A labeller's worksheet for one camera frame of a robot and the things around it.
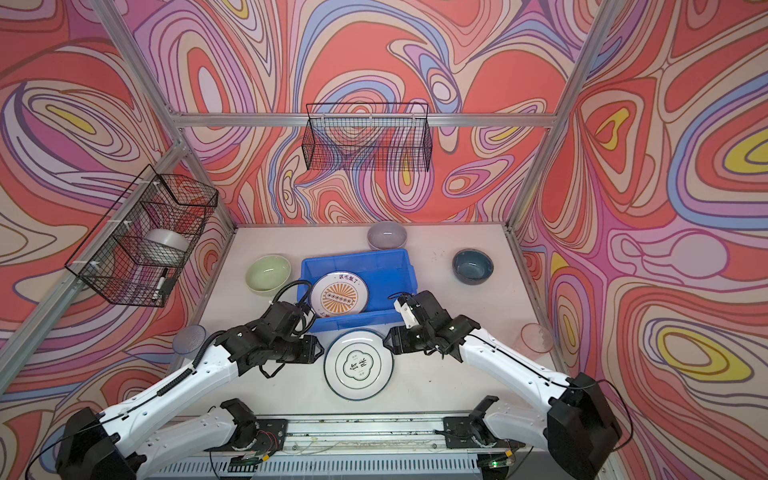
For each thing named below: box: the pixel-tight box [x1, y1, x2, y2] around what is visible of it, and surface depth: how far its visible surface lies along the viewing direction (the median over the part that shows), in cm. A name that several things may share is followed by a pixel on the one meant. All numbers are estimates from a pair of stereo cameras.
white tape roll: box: [143, 228, 190, 266], surface depth 73 cm
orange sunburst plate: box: [310, 271, 369, 318], surface depth 99 cm
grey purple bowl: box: [367, 221, 407, 250], surface depth 116 cm
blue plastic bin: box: [297, 249, 418, 334], surface depth 101 cm
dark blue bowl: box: [452, 248, 495, 285], surface depth 106 cm
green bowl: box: [245, 254, 292, 297], surface depth 103 cm
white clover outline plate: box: [324, 329, 394, 401], surface depth 85 cm
